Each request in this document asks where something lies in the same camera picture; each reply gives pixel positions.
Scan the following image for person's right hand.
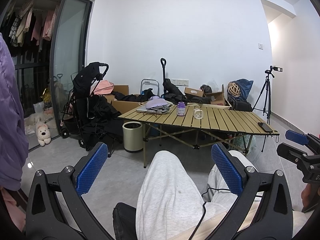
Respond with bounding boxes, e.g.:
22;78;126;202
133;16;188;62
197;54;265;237
301;184;319;213

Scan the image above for black smartphone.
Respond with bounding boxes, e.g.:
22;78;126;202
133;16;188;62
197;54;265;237
258;122;273;133

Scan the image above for blue cushion chair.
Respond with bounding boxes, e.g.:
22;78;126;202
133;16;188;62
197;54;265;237
227;79;253;112

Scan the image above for tan folding slat table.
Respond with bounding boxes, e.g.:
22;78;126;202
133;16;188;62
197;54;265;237
120;105;279;167

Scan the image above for purple jacket sleeve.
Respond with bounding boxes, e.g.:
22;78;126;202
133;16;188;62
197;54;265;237
0;38;29;191

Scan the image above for woven rattan ball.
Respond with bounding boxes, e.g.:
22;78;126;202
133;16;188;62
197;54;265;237
227;82;241;98

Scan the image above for white plush dog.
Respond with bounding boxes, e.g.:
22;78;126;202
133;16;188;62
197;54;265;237
35;121;52;147

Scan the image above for cardboard box on right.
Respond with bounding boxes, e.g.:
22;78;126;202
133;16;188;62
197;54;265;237
184;85;231;109

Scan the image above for grey sweatpants legs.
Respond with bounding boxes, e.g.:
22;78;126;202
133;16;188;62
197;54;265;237
135;150;309;240

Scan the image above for clear glass cup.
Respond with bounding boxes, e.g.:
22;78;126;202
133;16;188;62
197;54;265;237
193;106;203;120

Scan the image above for black baby stroller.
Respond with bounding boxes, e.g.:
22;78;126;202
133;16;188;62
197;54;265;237
60;62;123;154

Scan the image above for purple lidded jar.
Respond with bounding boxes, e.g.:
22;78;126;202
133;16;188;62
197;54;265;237
176;102;186;116

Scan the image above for cream cylindrical trash bin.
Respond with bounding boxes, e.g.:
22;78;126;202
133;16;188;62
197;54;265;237
123;121;143;153

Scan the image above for open cardboard box left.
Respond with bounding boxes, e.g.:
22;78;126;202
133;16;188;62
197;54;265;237
104;85;144;114

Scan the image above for silver laptop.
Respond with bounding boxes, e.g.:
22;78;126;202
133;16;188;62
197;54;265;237
136;103;173;114

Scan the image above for pink bag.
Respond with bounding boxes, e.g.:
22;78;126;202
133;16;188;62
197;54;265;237
93;80;114;95

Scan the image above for purple headphones case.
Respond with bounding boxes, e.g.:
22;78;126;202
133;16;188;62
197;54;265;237
145;98;168;109

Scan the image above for black sliding glass door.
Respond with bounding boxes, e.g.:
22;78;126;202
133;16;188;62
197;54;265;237
49;0;92;134

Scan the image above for black camera tripod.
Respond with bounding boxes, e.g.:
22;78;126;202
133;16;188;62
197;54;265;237
253;70;274;124

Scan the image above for black cable on lap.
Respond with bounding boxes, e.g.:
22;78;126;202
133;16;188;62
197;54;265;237
186;186;233;240

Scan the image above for black camera on tripod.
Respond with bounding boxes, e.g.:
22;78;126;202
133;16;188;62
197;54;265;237
265;66;283;75

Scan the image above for white wall switch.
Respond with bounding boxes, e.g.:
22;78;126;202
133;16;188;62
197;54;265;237
258;43;264;50

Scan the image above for white wall outlet strip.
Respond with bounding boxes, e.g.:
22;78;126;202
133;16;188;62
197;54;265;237
171;79;189;86

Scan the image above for black wagon handle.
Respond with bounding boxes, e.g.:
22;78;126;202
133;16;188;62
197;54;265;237
160;58;167;92

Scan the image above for hanging clothes on rail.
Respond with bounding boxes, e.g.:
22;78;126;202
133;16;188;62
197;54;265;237
2;0;60;57

